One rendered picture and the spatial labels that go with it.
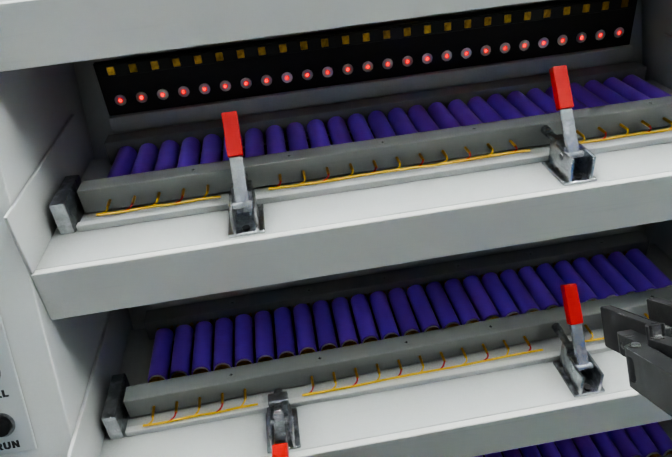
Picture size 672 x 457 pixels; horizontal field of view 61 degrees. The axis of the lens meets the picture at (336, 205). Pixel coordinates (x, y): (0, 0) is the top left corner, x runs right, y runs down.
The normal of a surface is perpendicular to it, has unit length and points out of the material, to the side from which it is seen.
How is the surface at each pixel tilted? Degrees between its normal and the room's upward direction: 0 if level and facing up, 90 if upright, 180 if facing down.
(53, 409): 90
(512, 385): 19
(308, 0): 109
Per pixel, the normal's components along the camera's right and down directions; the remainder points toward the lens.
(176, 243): -0.09, -0.85
